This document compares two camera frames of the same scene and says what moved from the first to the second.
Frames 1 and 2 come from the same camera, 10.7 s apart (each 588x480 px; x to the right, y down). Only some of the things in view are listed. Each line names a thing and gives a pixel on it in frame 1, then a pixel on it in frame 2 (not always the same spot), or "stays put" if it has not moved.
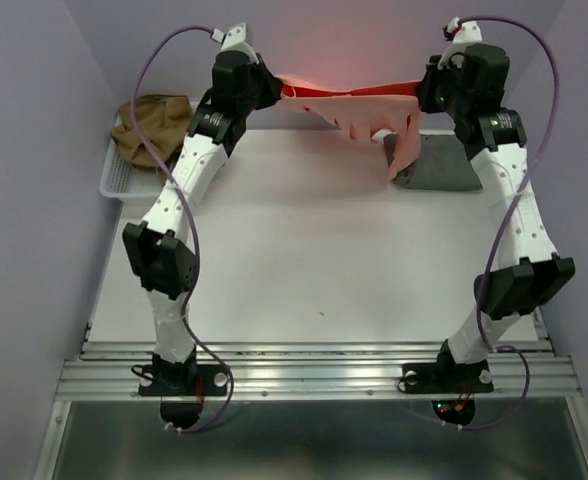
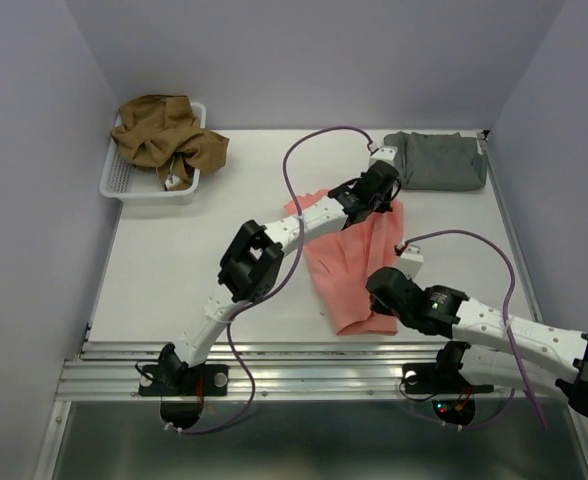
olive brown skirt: (163, 120) stays put
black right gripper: (436, 75) -> (377, 306)
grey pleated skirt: (441, 164) stays put
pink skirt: (390, 110) -> (343, 260)
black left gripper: (270, 85) -> (383, 205)
